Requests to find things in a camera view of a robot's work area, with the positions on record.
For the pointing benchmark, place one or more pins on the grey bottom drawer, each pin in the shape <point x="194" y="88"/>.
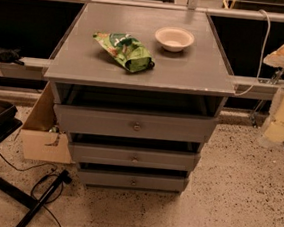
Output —
<point x="161" y="183"/>

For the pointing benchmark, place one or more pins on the grey drawer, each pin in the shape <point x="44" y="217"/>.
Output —
<point x="135" y="124"/>
<point x="133" y="157"/>
<point x="161" y="183"/>

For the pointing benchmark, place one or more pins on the grey drawer cabinet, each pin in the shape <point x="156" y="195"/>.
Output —
<point x="138" y="92"/>

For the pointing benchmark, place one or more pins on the grey middle drawer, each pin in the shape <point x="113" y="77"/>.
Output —
<point x="133" y="157"/>

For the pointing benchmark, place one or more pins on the grey top drawer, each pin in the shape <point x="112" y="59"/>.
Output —
<point x="135" y="124"/>

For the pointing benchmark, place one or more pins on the white paper bowl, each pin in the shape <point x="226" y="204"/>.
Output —
<point x="174" y="39"/>

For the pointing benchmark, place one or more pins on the green snack bag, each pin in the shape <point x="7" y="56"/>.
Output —
<point x="130" y="53"/>

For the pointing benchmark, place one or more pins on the cardboard box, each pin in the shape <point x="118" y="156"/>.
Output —
<point x="42" y="138"/>

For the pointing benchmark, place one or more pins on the black chair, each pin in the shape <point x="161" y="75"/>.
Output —
<point x="8" y="124"/>

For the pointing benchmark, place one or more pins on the black bag on rail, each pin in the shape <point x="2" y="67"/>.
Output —
<point x="8" y="55"/>

